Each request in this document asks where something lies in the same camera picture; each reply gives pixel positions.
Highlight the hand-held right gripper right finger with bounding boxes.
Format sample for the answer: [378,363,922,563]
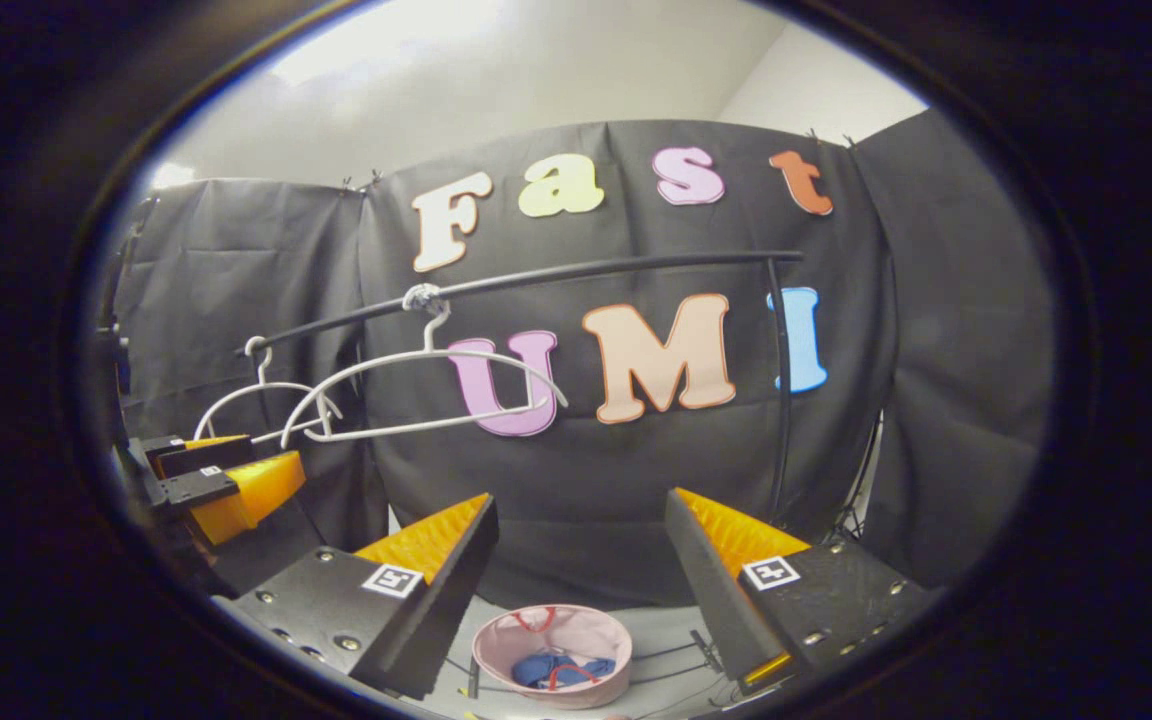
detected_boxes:
[664,487,937,696]

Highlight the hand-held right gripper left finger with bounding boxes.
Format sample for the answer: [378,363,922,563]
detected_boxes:
[211,492,500,701]

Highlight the pink laundry hamper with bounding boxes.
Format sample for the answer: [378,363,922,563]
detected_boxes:
[471,603,634,711]

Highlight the white plastic hanger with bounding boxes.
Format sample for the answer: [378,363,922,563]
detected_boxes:
[281,285,569,448]
[194,337,345,446]

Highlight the black clothes rack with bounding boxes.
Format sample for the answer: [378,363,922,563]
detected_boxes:
[236,250,805,701]

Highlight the black backdrop stand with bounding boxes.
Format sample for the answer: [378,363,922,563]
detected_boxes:
[836,410,887,546]

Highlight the black backdrop cloth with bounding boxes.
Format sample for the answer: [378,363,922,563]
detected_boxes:
[111,108,1057,611]

